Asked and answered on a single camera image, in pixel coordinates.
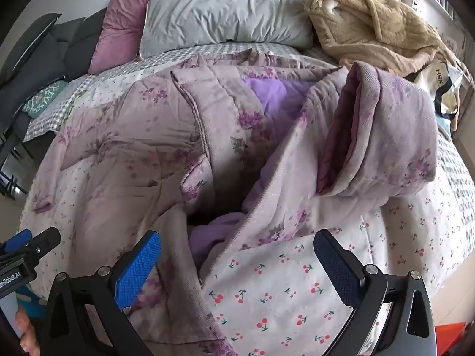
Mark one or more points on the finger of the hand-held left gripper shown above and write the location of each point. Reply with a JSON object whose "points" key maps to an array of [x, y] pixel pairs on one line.
{"points": [[45, 240], [15, 240]]}

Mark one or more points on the grey pillow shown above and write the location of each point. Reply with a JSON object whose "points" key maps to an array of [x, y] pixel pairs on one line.
{"points": [[222, 5]]}

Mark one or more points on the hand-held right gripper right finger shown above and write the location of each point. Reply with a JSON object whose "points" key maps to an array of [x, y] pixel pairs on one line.
{"points": [[337, 271]]}

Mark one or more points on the beige tote bag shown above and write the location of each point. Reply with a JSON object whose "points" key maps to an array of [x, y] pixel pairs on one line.
{"points": [[441, 92]]}

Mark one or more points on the pink pillow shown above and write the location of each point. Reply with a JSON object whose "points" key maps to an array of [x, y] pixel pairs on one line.
{"points": [[120, 26]]}

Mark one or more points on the teal patterned cushion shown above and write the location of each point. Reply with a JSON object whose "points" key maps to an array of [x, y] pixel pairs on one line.
{"points": [[43, 98]]}

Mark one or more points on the tan fleece garment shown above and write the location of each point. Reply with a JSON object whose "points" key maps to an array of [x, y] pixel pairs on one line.
{"points": [[374, 26]]}

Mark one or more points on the pink floral quilt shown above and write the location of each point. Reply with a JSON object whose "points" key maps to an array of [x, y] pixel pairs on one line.
{"points": [[178, 148]]}

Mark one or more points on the orange box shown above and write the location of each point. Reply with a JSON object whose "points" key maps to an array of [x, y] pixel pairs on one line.
{"points": [[449, 335]]}

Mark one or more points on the cherry print bed sheet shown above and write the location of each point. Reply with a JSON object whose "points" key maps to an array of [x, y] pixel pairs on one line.
{"points": [[282, 293]]}

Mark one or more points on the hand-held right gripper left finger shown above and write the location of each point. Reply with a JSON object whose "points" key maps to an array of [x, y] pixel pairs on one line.
{"points": [[139, 271]]}

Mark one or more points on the person's left hand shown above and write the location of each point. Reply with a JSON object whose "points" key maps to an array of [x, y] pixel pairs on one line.
{"points": [[29, 335]]}

